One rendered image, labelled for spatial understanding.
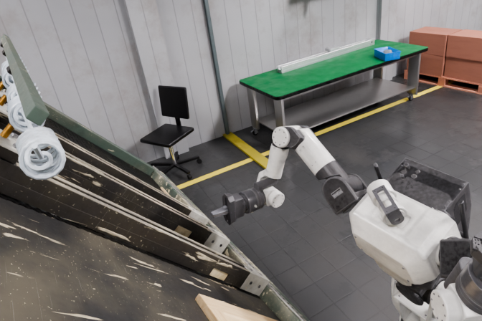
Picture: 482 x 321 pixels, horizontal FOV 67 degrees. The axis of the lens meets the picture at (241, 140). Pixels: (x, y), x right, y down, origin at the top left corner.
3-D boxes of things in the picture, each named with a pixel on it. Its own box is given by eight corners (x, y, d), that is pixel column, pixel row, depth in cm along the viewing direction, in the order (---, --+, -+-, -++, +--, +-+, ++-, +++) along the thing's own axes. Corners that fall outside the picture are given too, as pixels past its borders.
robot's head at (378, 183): (392, 194, 106) (386, 175, 101) (409, 221, 98) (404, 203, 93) (371, 203, 107) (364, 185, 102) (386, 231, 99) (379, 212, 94)
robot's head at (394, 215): (397, 197, 101) (388, 182, 97) (412, 221, 95) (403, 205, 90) (376, 207, 103) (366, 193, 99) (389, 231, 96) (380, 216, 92)
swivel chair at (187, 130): (191, 152, 447) (176, 79, 405) (211, 171, 399) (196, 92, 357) (145, 169, 424) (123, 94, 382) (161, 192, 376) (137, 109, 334)
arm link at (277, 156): (260, 168, 142) (270, 121, 136) (275, 165, 149) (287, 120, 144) (280, 179, 135) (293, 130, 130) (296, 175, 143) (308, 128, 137)
